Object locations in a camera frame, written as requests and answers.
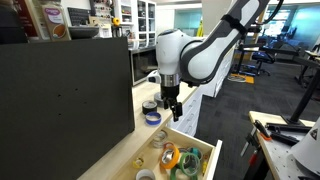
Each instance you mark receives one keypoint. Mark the white cone cover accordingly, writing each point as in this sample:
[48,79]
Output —
[310,150]

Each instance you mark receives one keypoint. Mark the yellow floor mat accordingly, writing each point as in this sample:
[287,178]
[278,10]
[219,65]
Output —
[248,79]

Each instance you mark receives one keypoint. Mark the black foam panel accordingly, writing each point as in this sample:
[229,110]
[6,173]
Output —
[63,106]

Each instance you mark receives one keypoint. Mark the white drawer cabinet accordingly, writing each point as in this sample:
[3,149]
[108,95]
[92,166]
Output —
[188,116]

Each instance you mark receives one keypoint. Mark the brown cereal box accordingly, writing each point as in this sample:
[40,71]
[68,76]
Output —
[55,21]

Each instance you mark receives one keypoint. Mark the black red bench clamp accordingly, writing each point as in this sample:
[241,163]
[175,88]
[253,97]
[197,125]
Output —
[253,150]

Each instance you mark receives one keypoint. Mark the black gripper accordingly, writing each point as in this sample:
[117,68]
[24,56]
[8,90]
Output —
[170,91]

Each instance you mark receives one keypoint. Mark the thin red tape roll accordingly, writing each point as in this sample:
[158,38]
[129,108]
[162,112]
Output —
[169,143]

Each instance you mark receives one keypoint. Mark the white tape roll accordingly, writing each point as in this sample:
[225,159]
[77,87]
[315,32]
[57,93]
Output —
[140,173]

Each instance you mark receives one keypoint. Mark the yellow flower ornament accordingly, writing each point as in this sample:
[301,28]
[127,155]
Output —
[116,21]

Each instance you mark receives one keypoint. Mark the long black bar tool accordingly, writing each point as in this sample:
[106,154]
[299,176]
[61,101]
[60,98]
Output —
[288,128]

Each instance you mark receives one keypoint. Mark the short black bar tool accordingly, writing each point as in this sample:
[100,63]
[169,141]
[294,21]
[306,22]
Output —
[283,138]

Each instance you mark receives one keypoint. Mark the yellow floor sign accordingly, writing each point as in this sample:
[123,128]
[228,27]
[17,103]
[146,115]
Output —
[200,30]

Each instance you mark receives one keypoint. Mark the black pole stand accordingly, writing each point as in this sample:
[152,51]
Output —
[305,96]

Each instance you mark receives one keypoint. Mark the open wooden drawer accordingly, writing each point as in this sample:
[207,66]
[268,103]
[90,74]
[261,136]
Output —
[151,160]

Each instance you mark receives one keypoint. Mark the clear tape roll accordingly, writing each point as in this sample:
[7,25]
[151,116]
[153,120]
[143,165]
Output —
[156,142]

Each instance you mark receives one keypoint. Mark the white shelf cabinet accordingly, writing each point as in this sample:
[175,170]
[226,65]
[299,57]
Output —
[141,20]

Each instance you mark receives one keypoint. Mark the wooden perforated workbench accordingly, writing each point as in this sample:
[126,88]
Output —
[276,156]

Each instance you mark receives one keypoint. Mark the grey duct tape roll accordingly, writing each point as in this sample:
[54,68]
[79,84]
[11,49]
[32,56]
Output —
[157,99]

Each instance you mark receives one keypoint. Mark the orange tape roll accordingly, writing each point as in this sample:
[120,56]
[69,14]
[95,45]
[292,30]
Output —
[175,160]

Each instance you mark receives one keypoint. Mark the black tape roll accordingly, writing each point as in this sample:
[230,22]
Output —
[146,110]

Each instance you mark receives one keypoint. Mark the black bowl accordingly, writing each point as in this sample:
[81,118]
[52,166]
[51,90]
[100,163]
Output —
[83,31]

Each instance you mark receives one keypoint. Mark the dark green tape roll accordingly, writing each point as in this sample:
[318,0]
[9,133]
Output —
[173,174]

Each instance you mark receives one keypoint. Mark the small yellow drawer item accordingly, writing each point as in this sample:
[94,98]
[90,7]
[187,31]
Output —
[204,167]

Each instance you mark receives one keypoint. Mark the small yellow tape roll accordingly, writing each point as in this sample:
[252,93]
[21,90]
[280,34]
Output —
[135,164]

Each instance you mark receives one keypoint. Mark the teal tape roll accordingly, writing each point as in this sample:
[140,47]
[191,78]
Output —
[197,151]

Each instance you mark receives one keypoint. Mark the blue office chair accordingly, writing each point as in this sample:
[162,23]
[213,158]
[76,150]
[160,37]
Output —
[263,57]

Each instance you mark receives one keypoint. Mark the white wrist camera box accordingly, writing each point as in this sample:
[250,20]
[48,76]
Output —
[154,77]

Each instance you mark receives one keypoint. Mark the black office desk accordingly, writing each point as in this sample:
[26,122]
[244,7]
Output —
[280,51]

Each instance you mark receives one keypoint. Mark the black microwave oven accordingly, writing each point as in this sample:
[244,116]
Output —
[143,65]

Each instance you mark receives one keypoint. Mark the black orange clamp tool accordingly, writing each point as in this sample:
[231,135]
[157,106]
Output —
[261,129]

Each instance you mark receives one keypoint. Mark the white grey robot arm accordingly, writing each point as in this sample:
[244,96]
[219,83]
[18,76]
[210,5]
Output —
[200,60]

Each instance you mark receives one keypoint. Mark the blue masking tape roll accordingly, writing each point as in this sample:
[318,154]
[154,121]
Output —
[148,120]

